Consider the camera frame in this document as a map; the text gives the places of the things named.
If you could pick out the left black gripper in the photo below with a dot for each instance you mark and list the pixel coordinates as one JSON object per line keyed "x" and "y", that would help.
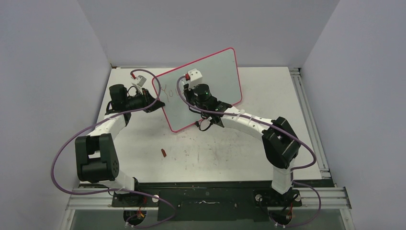
{"x": 146, "y": 98}

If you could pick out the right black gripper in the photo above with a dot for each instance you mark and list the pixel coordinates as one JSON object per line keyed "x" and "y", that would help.
{"x": 188, "y": 93}

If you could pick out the pink framed whiteboard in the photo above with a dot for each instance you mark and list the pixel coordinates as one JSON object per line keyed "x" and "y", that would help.
{"x": 220, "y": 73}

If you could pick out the red marker cap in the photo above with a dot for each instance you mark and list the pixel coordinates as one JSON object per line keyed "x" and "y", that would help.
{"x": 163, "y": 153}

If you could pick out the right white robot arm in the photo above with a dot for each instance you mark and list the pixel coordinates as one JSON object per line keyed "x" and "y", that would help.
{"x": 277, "y": 136}

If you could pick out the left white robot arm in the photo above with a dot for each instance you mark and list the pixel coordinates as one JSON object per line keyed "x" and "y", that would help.
{"x": 96, "y": 157}

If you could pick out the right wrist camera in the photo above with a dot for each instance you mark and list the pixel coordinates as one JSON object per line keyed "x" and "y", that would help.
{"x": 193, "y": 78}

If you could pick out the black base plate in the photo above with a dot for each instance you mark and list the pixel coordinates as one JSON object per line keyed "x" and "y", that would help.
{"x": 216, "y": 201}

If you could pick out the aluminium right rail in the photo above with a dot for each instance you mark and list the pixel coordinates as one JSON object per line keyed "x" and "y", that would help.
{"x": 310, "y": 123}

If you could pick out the aluminium rail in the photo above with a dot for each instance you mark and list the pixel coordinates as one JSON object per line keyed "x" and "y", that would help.
{"x": 331, "y": 198}
{"x": 310, "y": 123}

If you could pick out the aluminium front rail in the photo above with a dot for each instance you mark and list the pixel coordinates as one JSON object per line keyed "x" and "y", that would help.
{"x": 331, "y": 198}

